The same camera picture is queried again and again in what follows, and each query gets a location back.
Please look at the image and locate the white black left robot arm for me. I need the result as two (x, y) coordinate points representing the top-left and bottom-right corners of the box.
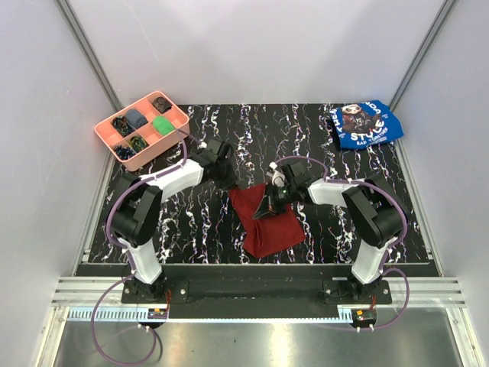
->
(105, 139), (236, 303)

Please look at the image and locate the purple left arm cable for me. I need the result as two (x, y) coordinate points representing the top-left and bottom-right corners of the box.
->
(89, 128), (207, 364)

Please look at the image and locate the pink compartment organizer box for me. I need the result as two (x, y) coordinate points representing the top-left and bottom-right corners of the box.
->
(94, 91), (189, 171)

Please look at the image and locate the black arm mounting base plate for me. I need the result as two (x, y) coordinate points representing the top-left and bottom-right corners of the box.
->
(121, 265), (392, 320)

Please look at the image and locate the black yellow rolled sock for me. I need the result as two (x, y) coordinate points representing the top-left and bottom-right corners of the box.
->
(128, 135), (149, 153)

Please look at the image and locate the red cloth napkin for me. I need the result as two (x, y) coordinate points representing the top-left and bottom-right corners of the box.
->
(228, 183), (305, 258)

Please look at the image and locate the black patterned rolled sock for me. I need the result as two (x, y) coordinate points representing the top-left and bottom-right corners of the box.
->
(111, 115), (134, 138)

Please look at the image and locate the dark brown rolled sock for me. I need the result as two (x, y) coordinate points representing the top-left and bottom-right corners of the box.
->
(152, 97), (173, 114)

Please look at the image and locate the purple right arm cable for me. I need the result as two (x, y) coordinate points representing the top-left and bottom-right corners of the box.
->
(273, 156), (410, 330)

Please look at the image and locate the blue printed folded shirt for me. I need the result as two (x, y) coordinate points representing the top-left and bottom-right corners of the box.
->
(330, 100), (404, 150)

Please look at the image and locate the green rolled sock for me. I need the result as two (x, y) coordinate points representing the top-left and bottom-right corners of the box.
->
(152, 115), (175, 136)

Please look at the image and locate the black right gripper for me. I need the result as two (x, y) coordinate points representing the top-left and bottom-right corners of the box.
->
(254, 182), (296, 220)

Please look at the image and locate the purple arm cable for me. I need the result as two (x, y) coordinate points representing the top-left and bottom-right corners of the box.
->
(273, 156), (410, 330)
(89, 128), (207, 364)

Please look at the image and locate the dark blue rolled sock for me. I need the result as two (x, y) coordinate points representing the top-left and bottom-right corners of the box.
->
(113, 145), (135, 161)

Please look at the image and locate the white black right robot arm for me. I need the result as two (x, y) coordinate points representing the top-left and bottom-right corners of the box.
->
(253, 161), (408, 303)

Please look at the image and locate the grey blue rolled sock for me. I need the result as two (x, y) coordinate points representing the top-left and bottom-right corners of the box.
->
(125, 109), (148, 129)

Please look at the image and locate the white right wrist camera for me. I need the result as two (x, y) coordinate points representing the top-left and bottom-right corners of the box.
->
(266, 162), (285, 187)

